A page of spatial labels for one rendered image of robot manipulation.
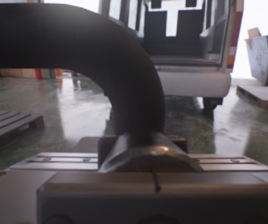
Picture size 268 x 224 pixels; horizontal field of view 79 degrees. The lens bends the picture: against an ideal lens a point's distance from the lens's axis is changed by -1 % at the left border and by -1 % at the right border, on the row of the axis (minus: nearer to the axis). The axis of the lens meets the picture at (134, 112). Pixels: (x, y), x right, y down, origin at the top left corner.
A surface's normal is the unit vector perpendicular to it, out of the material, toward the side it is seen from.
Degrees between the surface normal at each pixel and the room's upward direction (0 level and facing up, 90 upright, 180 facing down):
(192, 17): 93
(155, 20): 93
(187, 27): 93
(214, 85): 88
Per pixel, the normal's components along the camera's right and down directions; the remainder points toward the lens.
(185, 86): -0.21, 0.35
